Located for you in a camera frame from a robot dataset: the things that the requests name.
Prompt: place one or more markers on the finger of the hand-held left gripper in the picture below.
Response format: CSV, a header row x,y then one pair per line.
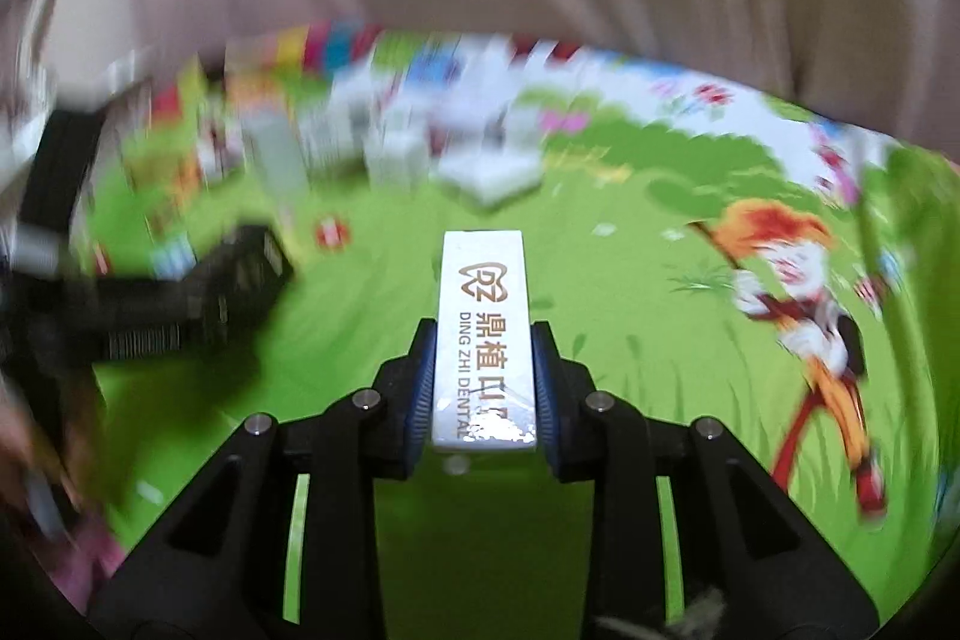
x,y
142,317

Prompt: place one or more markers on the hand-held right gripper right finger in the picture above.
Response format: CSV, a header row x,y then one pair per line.
x,y
546,400

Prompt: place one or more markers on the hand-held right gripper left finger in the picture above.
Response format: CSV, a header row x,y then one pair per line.
x,y
424,400

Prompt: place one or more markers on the long white glossy box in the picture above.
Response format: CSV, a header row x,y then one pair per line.
x,y
484,340

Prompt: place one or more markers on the black printed box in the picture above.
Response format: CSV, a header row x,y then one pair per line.
x,y
244,280

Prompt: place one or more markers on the person's left forearm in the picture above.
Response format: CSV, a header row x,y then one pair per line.
x,y
82,557

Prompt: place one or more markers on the green cartoon printed blanket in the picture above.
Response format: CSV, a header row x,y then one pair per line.
x,y
637,280

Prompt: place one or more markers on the plain grey white box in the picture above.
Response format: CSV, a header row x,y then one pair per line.
x,y
279,160

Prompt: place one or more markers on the flat white glossy box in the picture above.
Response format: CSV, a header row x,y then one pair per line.
x,y
491,175

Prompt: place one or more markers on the small crumpled white box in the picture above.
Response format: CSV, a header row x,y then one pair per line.
x,y
396,160

